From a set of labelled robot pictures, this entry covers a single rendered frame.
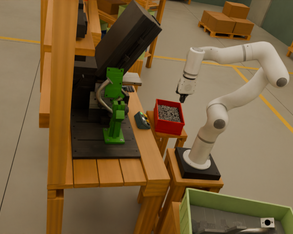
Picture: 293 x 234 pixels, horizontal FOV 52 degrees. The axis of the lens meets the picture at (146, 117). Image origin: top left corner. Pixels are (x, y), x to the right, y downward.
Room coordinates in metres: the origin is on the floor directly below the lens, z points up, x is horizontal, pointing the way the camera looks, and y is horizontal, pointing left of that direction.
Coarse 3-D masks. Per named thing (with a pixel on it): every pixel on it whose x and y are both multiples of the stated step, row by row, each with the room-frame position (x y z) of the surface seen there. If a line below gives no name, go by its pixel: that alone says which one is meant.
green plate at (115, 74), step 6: (108, 72) 1.81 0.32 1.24; (114, 72) 1.83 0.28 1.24; (120, 72) 1.84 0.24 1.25; (114, 78) 1.82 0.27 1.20; (120, 78) 1.83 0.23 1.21; (108, 84) 1.79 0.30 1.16; (114, 84) 1.81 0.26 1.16; (120, 84) 1.82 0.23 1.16; (108, 90) 1.79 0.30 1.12; (114, 90) 1.80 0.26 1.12; (120, 90) 1.82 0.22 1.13; (108, 96) 1.78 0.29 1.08; (114, 96) 1.79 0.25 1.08
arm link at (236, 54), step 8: (200, 48) 1.66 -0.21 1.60; (208, 48) 1.65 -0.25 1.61; (216, 48) 1.61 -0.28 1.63; (224, 48) 1.58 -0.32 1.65; (232, 48) 1.57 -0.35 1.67; (240, 48) 1.56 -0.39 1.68; (208, 56) 1.64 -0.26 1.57; (216, 56) 1.57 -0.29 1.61; (224, 56) 1.54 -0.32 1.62; (232, 56) 1.54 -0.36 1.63; (240, 56) 1.54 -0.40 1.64; (224, 64) 1.56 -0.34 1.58
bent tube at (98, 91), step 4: (108, 80) 1.77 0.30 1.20; (104, 84) 1.75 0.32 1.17; (100, 88) 1.74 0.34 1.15; (96, 92) 1.73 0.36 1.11; (100, 92) 1.74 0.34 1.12; (96, 96) 1.72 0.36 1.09; (100, 100) 1.72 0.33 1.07; (104, 104) 1.72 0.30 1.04; (108, 108) 1.73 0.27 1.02; (112, 112) 1.73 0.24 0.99
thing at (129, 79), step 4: (128, 72) 2.11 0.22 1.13; (124, 76) 2.03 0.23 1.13; (128, 76) 2.05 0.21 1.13; (132, 76) 2.07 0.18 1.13; (136, 76) 2.08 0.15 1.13; (96, 80) 1.88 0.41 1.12; (100, 80) 1.89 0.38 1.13; (124, 80) 1.97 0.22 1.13; (128, 80) 1.98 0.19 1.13; (132, 80) 2.00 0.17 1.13; (136, 80) 2.01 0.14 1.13; (140, 80) 2.03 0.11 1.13; (124, 84) 1.95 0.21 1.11; (128, 84) 1.96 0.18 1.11; (132, 84) 1.97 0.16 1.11; (136, 84) 1.99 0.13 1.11; (140, 84) 1.99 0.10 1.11
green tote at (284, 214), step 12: (192, 192) 1.21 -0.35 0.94; (204, 192) 1.21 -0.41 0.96; (180, 204) 1.21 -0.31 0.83; (192, 204) 1.21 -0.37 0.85; (204, 204) 1.22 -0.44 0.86; (216, 204) 1.22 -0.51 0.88; (228, 204) 1.23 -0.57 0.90; (240, 204) 1.23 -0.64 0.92; (252, 204) 1.24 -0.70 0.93; (264, 204) 1.24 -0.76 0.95; (276, 204) 1.26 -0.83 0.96; (180, 216) 1.13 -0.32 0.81; (264, 216) 1.24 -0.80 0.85; (276, 216) 1.25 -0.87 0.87; (288, 216) 1.22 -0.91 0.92; (180, 228) 1.05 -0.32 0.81; (288, 228) 1.17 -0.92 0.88
